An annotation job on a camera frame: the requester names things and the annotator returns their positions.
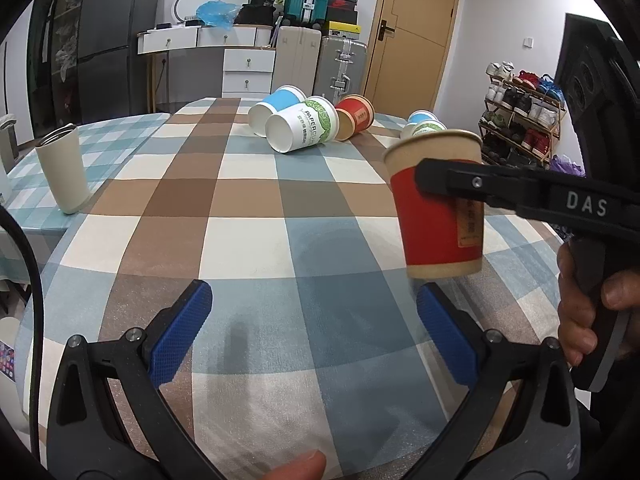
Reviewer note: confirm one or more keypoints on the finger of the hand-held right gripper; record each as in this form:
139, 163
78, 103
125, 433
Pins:
470, 182

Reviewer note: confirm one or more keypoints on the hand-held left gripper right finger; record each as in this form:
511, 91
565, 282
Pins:
445, 332

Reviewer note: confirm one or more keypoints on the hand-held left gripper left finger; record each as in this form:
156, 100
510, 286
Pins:
180, 332

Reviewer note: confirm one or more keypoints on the red brown paper cup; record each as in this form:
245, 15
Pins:
430, 230
356, 115

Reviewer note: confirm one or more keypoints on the white green paper cup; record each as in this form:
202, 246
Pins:
305, 125
422, 130

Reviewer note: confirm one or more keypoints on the blue white paper cup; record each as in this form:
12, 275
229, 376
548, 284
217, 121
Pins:
277, 105
424, 117

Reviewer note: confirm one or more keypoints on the person's right hand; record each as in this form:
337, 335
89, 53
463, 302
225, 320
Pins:
572, 305

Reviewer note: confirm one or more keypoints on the person's left hand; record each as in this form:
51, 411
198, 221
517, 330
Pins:
300, 466

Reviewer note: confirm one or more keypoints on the purple plastic bag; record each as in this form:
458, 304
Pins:
567, 166

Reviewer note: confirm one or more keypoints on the wooden shoe rack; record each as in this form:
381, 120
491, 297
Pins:
556, 127

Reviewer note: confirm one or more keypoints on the rows of shoes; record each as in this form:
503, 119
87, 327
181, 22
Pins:
525, 105

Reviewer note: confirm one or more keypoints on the brown blue checked tablecloth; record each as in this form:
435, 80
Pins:
250, 210

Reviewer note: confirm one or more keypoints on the wooden door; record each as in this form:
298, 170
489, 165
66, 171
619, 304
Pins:
415, 30

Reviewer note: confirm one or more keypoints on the silver suitcase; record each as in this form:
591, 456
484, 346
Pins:
340, 67

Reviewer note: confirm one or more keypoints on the smartphone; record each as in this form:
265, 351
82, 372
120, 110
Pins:
7, 360

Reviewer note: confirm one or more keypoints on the yellow black box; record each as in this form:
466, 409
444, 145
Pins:
342, 28

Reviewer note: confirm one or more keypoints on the beige insulated tumbler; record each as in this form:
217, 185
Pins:
62, 170

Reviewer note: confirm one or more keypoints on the teal checked tablecloth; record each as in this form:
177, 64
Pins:
115, 132

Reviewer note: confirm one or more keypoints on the beige suitcase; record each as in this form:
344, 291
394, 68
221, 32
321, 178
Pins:
297, 60

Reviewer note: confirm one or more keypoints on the red black shoe box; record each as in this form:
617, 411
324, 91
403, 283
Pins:
342, 11

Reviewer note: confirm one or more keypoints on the white dressing table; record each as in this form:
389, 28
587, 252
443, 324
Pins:
245, 60

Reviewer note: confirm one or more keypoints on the black bag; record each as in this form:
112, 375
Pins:
257, 7

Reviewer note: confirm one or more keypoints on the dark grey refrigerator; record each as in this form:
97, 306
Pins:
122, 35

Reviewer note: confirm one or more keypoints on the blue plastic bag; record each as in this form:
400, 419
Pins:
217, 12

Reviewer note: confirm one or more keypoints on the dark glass display cabinet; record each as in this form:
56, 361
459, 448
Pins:
57, 50

